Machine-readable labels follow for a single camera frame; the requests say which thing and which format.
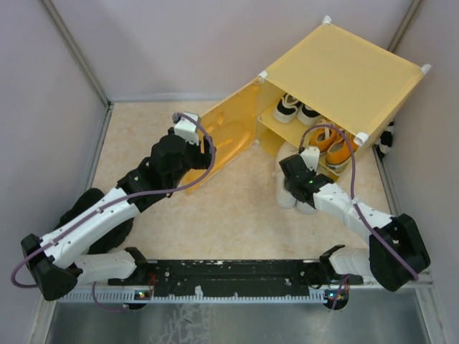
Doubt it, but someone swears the yellow cabinet door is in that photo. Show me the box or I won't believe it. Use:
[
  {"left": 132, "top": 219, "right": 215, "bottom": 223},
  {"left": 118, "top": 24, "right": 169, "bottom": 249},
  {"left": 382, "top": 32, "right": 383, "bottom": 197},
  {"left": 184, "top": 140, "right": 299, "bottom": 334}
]
[{"left": 185, "top": 78, "right": 260, "bottom": 194}]

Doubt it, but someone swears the black white sneaker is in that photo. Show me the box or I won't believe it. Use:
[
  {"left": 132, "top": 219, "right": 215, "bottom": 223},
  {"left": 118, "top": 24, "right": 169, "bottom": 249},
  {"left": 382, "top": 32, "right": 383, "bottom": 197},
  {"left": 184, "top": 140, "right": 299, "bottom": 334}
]
[
  {"left": 297, "top": 104, "right": 323, "bottom": 126},
  {"left": 273, "top": 93, "right": 303, "bottom": 124}
]

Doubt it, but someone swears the orange sneaker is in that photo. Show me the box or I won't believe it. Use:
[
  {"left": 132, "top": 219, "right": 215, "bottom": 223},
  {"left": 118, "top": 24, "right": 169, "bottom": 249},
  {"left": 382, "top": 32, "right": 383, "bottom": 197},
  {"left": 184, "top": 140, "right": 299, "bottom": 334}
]
[
  {"left": 309, "top": 127, "right": 341, "bottom": 156},
  {"left": 326, "top": 131, "right": 359, "bottom": 170}
]

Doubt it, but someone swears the yellow shoe cabinet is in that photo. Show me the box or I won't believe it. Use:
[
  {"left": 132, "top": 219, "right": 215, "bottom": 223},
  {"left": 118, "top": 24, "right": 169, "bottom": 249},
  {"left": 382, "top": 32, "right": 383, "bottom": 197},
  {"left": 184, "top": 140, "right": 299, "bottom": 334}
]
[{"left": 256, "top": 16, "right": 433, "bottom": 180}]

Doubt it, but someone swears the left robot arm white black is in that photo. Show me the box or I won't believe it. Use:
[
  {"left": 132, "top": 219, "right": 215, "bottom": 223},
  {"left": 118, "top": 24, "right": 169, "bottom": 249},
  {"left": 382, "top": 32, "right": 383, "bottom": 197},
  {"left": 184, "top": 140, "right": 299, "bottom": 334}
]
[{"left": 21, "top": 125, "right": 216, "bottom": 301}]

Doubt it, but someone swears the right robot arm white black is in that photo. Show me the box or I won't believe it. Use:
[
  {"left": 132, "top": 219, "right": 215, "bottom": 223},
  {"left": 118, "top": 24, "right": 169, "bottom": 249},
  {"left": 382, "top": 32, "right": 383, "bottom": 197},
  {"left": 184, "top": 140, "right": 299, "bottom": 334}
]
[{"left": 279, "top": 154, "right": 430, "bottom": 292}]

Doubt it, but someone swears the black white striped slipper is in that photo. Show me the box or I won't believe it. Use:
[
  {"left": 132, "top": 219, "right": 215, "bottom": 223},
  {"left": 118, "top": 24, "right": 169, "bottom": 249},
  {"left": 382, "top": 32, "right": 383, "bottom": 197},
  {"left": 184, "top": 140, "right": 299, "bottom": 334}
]
[{"left": 374, "top": 121, "right": 394, "bottom": 159}]

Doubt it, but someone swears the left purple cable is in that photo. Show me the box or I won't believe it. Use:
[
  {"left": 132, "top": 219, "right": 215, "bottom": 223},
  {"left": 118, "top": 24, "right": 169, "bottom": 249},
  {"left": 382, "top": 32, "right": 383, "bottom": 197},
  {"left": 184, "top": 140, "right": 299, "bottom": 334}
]
[{"left": 10, "top": 111, "right": 217, "bottom": 289}]

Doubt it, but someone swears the purple cable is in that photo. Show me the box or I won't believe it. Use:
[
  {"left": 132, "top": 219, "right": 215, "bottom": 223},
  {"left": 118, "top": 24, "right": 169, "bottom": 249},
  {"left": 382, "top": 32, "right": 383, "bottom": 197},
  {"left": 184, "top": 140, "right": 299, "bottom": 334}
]
[
  {"left": 10, "top": 111, "right": 217, "bottom": 289},
  {"left": 299, "top": 122, "right": 420, "bottom": 281}
]

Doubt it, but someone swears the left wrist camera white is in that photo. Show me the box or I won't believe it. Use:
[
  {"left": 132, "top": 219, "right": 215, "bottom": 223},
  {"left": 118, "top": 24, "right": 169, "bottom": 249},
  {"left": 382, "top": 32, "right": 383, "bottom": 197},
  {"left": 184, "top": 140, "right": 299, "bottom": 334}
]
[{"left": 172, "top": 112, "right": 201, "bottom": 145}]

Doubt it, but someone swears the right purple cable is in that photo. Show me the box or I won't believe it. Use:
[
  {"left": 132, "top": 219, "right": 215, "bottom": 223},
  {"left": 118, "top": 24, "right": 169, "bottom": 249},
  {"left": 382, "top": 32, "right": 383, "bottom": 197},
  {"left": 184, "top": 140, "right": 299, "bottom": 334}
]
[{"left": 299, "top": 122, "right": 420, "bottom": 281}]

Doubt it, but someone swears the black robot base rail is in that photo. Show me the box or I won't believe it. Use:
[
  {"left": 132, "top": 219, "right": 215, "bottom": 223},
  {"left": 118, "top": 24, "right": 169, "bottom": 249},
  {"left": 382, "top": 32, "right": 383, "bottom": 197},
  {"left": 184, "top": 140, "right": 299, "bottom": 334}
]
[{"left": 108, "top": 244, "right": 344, "bottom": 297}]

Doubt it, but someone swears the grey cable duct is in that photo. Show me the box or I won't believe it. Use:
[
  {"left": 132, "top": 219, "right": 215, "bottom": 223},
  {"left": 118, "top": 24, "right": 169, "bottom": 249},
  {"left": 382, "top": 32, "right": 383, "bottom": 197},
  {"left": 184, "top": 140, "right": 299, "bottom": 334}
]
[{"left": 57, "top": 288, "right": 334, "bottom": 305}]

